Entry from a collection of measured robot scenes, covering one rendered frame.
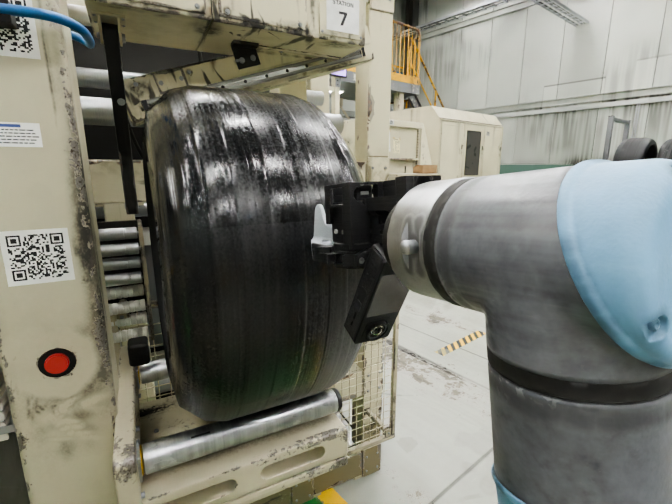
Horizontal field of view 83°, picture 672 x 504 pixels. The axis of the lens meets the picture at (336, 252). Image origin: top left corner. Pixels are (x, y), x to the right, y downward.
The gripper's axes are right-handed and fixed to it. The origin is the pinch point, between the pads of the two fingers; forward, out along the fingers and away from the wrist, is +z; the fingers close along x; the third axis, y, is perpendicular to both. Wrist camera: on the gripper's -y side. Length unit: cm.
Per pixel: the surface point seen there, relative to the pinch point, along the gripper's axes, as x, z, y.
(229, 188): 10.5, 2.9, 7.8
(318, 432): -4.9, 16.7, -35.9
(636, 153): -491, 192, 47
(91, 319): 28.2, 22.1, -9.8
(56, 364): 33.1, 22.3, -15.6
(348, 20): -30, 42, 50
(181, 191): 15.6, 5.2, 7.8
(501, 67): -953, 751, 377
